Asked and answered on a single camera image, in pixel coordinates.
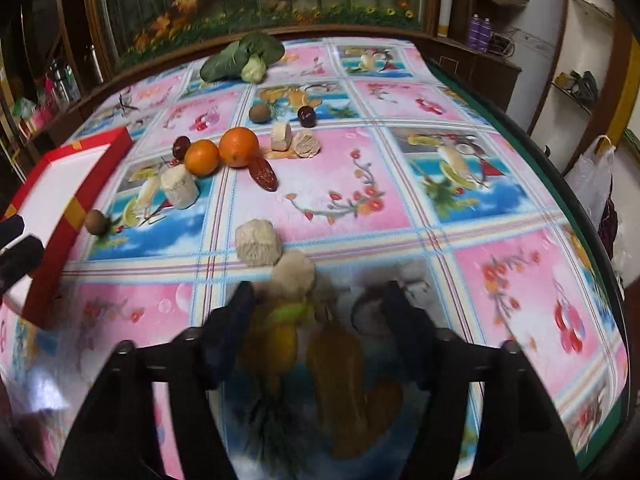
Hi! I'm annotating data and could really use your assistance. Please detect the brown kiwi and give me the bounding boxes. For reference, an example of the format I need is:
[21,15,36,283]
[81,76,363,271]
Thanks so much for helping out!
[248,103,271,124]
[85,209,112,236]

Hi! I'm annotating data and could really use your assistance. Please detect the cream cylinder cake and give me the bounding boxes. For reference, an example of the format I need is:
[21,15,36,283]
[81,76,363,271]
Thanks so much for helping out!
[160,165,200,209]

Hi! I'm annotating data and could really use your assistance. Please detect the long red date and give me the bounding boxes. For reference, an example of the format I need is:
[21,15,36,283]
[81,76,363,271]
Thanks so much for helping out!
[247,156,279,192]

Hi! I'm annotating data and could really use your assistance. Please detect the small orange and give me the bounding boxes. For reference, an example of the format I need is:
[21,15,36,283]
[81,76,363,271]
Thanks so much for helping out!
[183,139,220,178]

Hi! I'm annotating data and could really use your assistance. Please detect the dark red date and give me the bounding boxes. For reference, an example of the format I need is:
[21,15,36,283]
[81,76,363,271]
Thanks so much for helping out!
[172,136,191,162]

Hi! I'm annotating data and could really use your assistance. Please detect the red white tray box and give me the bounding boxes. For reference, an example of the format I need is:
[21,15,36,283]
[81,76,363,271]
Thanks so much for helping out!
[1,127,132,328]

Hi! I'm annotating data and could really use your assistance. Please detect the bottles on left shelf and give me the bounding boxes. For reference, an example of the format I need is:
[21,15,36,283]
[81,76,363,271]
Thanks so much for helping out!
[11,58,81,139]

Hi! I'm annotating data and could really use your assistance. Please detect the large orange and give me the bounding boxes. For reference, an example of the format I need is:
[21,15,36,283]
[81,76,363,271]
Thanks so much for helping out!
[218,127,259,168]

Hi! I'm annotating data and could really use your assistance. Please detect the colourful fruit print tablecloth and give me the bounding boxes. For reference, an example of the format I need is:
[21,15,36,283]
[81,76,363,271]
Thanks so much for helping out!
[1,37,630,479]

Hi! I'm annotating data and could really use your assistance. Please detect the beige block beside orange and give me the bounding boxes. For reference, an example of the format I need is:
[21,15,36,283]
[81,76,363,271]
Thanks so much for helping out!
[270,122,292,152]

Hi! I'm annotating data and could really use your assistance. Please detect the dark plum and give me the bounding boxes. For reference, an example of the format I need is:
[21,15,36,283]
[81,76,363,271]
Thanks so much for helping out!
[297,105,317,128]

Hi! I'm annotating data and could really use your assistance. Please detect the white plastic bag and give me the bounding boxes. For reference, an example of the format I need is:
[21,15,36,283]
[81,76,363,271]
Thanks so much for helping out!
[565,136,615,229]

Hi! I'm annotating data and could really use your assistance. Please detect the green leafy vegetable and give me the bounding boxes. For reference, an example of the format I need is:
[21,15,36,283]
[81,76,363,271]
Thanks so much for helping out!
[200,32,285,84]

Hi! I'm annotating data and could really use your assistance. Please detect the shoes on shelf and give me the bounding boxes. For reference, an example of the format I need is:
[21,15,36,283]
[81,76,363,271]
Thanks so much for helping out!
[553,70,599,110]

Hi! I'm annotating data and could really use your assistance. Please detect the purple bottle pair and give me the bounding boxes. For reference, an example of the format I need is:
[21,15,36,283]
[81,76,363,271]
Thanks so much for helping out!
[466,14,492,53]

